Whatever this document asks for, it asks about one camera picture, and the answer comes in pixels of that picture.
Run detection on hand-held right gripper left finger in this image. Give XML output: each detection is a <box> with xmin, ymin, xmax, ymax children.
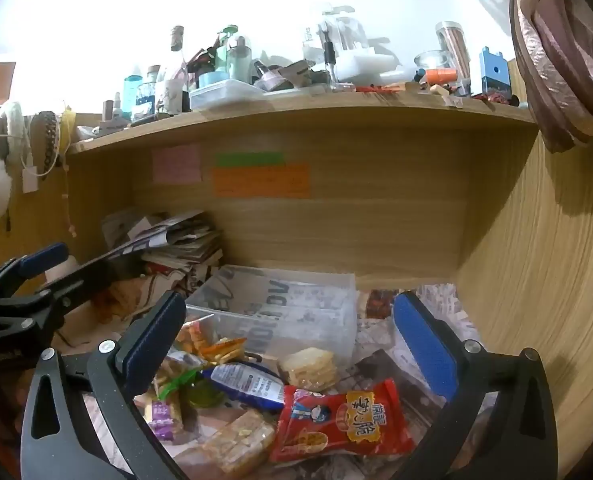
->
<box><xmin>20</xmin><ymin>290</ymin><xmax>192</xmax><ymax>480</ymax></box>

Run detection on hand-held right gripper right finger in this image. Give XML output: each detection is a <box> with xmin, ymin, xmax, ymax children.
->
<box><xmin>392</xmin><ymin>291</ymin><xmax>559</xmax><ymax>480</ymax></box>

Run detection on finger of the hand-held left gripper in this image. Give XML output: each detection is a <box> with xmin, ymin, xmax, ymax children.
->
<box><xmin>43</xmin><ymin>250</ymin><xmax>145</xmax><ymax>312</ymax></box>
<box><xmin>0</xmin><ymin>242</ymin><xmax>70</xmax><ymax>306</ymax></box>

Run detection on red orange snack packet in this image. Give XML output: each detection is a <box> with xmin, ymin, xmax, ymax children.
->
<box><xmin>176</xmin><ymin>322</ymin><xmax>210</xmax><ymax>356</ymax></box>

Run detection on green snack packet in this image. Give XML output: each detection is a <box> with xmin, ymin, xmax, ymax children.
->
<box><xmin>155</xmin><ymin>372</ymin><xmax>202</xmax><ymax>402</ymax></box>

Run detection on purple snack packet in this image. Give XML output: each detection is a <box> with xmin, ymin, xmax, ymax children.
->
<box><xmin>146</xmin><ymin>395</ymin><xmax>185</xmax><ymax>444</ymax></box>

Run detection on blue white snack packet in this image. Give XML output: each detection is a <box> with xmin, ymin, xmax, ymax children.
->
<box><xmin>204</xmin><ymin>362</ymin><xmax>287</xmax><ymax>412</ymax></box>

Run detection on pale wafer cracker packet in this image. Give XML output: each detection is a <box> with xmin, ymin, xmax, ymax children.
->
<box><xmin>279</xmin><ymin>347</ymin><xmax>340</xmax><ymax>394</ymax></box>

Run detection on brown cracker packet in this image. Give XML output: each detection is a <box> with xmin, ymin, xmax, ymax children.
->
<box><xmin>201</xmin><ymin>407</ymin><xmax>278</xmax><ymax>479</ymax></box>

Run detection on clear plastic storage box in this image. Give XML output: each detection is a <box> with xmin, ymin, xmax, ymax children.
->
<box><xmin>185</xmin><ymin>265</ymin><xmax>358</xmax><ymax>372</ymax></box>

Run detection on newspaper sheets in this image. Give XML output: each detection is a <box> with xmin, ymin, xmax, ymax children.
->
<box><xmin>141</xmin><ymin>282</ymin><xmax>487</xmax><ymax>480</ymax></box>

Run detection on stack of papers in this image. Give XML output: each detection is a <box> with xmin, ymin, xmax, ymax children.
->
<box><xmin>101</xmin><ymin>210</ymin><xmax>225</xmax><ymax>272</ymax></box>

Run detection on brown patterned headband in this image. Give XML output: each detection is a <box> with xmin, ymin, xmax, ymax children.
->
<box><xmin>29</xmin><ymin>110</ymin><xmax>60</xmax><ymax>172</ymax></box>

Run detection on pink sticky note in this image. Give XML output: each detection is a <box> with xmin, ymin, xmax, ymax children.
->
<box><xmin>152</xmin><ymin>144</ymin><xmax>202</xmax><ymax>185</ymax></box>

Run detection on yellow headband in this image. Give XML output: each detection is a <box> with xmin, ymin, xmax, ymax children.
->
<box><xmin>59</xmin><ymin>109</ymin><xmax>78</xmax><ymax>152</ymax></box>

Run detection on white fluffy headband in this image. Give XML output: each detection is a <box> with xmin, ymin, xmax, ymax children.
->
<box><xmin>0</xmin><ymin>100</ymin><xmax>30</xmax><ymax>162</ymax></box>

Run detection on blue bottle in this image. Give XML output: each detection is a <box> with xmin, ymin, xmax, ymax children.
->
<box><xmin>123</xmin><ymin>75</ymin><xmax>145</xmax><ymax>114</ymax></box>

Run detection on orange sticky note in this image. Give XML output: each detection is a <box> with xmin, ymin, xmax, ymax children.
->
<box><xmin>212</xmin><ymin>163</ymin><xmax>311</xmax><ymax>199</ymax></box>

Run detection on green sticky note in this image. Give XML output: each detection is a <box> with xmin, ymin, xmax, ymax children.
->
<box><xmin>213</xmin><ymin>152</ymin><xmax>285</xmax><ymax>167</ymax></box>

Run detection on white mug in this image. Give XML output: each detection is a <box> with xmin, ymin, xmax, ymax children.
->
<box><xmin>155</xmin><ymin>77</ymin><xmax>190</xmax><ymax>116</ymax></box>

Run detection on clear lidded container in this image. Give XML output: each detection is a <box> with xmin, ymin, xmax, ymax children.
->
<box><xmin>189</xmin><ymin>79</ymin><xmax>280</xmax><ymax>111</ymax></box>

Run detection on teal round tub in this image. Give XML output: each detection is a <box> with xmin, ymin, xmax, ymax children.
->
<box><xmin>198</xmin><ymin>70</ymin><xmax>231</xmax><ymax>89</ymax></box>

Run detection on corked glass bottle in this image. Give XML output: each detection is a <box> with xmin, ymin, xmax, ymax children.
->
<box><xmin>169</xmin><ymin>25</ymin><xmax>186</xmax><ymax>81</ymax></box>

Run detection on green pump bottle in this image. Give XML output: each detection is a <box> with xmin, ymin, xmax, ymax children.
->
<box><xmin>215</xmin><ymin>25</ymin><xmax>253</xmax><ymax>86</ymax></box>

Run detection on pink jar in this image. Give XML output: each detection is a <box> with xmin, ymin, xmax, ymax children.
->
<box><xmin>260</xmin><ymin>67</ymin><xmax>285</xmax><ymax>92</ymax></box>

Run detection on orange tube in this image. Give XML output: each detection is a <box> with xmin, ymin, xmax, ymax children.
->
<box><xmin>425</xmin><ymin>68</ymin><xmax>458</xmax><ymax>86</ymax></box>

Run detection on small cardboard box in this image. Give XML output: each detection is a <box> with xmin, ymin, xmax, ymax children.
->
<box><xmin>276</xmin><ymin>60</ymin><xmax>313</xmax><ymax>91</ymax></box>

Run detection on blue box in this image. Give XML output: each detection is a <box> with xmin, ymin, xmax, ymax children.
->
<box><xmin>478</xmin><ymin>47</ymin><xmax>512</xmax><ymax>97</ymax></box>

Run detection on glass bowl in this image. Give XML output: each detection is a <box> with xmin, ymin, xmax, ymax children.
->
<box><xmin>414</xmin><ymin>50</ymin><xmax>452</xmax><ymax>81</ymax></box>

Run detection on white foam box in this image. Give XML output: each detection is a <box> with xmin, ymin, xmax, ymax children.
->
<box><xmin>333</xmin><ymin>42</ymin><xmax>418</xmax><ymax>87</ymax></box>

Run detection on glass jar of brown sticks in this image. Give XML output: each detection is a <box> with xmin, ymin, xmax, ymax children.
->
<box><xmin>435</xmin><ymin>21</ymin><xmax>472</xmax><ymax>94</ymax></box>

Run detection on clear spray bottle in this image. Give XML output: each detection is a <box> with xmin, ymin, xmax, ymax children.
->
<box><xmin>321</xmin><ymin>40</ymin><xmax>340</xmax><ymax>92</ymax></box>

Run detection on pink brown cloth bag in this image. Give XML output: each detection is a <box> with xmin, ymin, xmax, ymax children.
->
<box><xmin>508</xmin><ymin>0</ymin><xmax>593</xmax><ymax>154</ymax></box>

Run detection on clear plastic organizer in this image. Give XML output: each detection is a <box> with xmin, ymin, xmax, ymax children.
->
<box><xmin>303</xmin><ymin>7</ymin><xmax>370</xmax><ymax>61</ymax></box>

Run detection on beaded string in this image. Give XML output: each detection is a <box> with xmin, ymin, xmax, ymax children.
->
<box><xmin>61</xmin><ymin>160</ymin><xmax>78</xmax><ymax>239</ymax></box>

